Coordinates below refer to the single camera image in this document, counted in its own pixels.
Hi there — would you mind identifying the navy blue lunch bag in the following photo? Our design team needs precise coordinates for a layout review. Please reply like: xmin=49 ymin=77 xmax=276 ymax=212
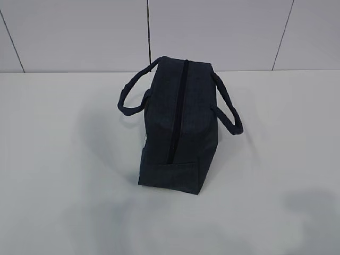
xmin=117 ymin=56 xmax=243 ymax=194

